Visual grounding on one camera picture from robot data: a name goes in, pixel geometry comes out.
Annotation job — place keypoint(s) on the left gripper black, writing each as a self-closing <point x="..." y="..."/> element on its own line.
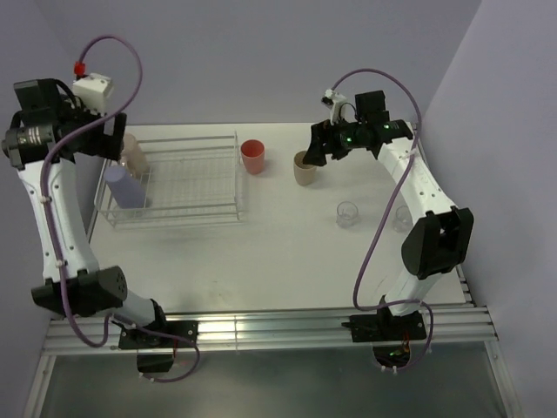
<point x="112" y="145"/>

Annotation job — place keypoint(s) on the red plastic cup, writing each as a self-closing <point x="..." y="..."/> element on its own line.
<point x="253" y="156"/>

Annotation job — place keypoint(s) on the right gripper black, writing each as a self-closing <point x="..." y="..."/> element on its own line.
<point x="324" y="133"/>

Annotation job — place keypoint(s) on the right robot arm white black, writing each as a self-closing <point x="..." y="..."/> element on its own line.
<point x="441" y="231"/>

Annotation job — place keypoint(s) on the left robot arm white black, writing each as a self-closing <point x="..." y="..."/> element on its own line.
<point x="55" y="122"/>

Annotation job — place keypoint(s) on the beige plastic cup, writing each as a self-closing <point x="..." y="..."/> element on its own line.
<point x="304" y="174"/>

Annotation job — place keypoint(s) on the clear acrylic dish rack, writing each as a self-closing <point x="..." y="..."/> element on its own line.
<point x="190" y="181"/>

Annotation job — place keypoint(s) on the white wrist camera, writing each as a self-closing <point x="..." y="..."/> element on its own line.
<point x="334" y="102"/>
<point x="94" y="90"/>

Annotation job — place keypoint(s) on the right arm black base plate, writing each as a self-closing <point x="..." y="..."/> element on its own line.
<point x="384" y="327"/>

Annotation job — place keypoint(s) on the clear glass far right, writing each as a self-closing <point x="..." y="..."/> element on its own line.
<point x="402" y="221"/>

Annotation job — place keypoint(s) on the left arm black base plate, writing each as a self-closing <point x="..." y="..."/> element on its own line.
<point x="132" y="339"/>

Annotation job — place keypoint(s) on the purple plastic cup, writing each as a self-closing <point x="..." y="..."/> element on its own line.
<point x="128" y="192"/>

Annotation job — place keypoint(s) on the aluminium mounting rail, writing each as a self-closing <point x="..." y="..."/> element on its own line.
<point x="290" y="329"/>

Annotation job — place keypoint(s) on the clear glass near centre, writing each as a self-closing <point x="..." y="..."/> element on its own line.
<point x="347" y="214"/>

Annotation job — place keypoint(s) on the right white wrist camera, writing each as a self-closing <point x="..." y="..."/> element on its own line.
<point x="334" y="102"/>

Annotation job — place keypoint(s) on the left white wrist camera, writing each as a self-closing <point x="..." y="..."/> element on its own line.
<point x="94" y="90"/>

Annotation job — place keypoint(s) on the pink ceramic mug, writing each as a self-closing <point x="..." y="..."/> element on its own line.
<point x="132" y="157"/>

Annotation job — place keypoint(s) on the clear glass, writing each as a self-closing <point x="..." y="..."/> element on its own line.
<point x="402" y="221"/>
<point x="347" y="214"/>

